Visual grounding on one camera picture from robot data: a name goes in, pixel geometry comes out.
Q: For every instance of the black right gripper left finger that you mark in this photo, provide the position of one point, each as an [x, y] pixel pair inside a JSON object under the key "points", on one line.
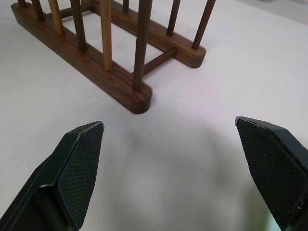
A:
{"points": [[72, 173]]}

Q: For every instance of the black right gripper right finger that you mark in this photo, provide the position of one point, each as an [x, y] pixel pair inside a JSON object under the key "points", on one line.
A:
{"points": [[276, 163]]}

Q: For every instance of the wooden dish rack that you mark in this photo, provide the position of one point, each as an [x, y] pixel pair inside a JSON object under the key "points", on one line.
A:
{"points": [[84, 53]]}

